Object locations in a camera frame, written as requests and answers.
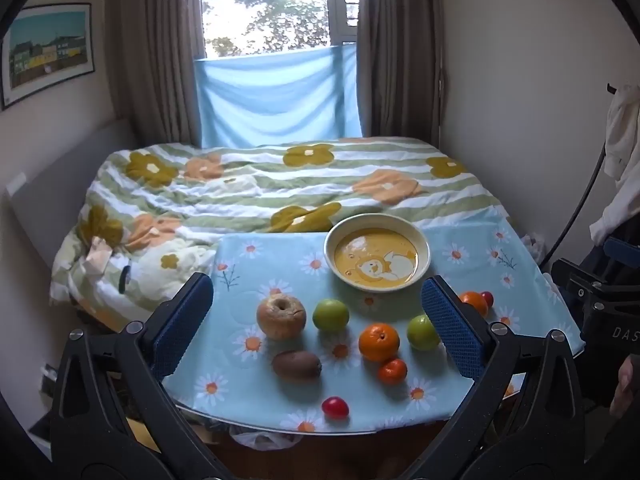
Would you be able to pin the blue daisy tablecloth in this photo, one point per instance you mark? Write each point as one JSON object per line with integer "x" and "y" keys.
{"x": 280, "y": 270}

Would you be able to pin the white hanging garment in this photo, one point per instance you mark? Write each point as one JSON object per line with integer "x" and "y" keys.
{"x": 622, "y": 150}

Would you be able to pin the red cherry tomato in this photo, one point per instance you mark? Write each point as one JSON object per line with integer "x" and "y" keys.
{"x": 335, "y": 407}
{"x": 487, "y": 300}

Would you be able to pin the framed wall picture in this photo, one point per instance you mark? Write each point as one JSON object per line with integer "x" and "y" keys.
{"x": 47, "y": 50}

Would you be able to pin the green round fruit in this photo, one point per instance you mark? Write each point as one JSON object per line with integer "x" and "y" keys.
{"x": 330, "y": 315}
{"x": 420, "y": 332}

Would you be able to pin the brown curtain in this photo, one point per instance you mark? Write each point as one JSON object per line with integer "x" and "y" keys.
{"x": 160, "y": 50}
{"x": 400, "y": 50}

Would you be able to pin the small mandarin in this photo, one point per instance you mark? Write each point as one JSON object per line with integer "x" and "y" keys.
{"x": 392, "y": 371}

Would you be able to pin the window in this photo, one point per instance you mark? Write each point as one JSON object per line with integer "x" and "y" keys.
{"x": 260, "y": 5}

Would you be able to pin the cream bowl with bear print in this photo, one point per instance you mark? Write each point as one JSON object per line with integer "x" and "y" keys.
{"x": 375, "y": 260}

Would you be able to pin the striped floral blanket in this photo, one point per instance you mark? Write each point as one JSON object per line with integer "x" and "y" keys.
{"x": 250, "y": 190}

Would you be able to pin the medium orange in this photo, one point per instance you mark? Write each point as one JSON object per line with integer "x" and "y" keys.
{"x": 472, "y": 301}

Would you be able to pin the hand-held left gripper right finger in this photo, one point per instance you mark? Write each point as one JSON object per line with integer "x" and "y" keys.
{"x": 452, "y": 330}

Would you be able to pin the brown kiwi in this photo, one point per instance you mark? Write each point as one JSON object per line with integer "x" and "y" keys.
{"x": 296, "y": 366}

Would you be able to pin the light blue window cloth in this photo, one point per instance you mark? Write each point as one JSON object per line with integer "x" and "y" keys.
{"x": 275, "y": 100}

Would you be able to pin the small black white object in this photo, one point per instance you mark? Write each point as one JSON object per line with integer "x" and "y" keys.
{"x": 125, "y": 279}

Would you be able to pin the grey padded headboard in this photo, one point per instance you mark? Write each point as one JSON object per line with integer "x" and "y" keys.
{"x": 60, "y": 195}

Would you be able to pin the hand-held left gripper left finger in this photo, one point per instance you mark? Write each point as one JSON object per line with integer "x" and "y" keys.
{"x": 182, "y": 322}

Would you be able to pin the wrinkled apple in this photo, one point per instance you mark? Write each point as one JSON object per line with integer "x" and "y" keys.
{"x": 280, "y": 317}

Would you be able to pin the person's right hand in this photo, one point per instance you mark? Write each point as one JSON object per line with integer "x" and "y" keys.
{"x": 629, "y": 385}

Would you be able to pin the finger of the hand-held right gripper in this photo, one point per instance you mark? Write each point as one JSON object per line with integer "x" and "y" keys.
{"x": 580, "y": 285}
{"x": 622, "y": 250}

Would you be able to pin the large orange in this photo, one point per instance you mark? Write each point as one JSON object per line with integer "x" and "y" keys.
{"x": 379, "y": 342}

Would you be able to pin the beige crumpled paper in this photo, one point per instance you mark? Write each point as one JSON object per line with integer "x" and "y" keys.
{"x": 98, "y": 256}

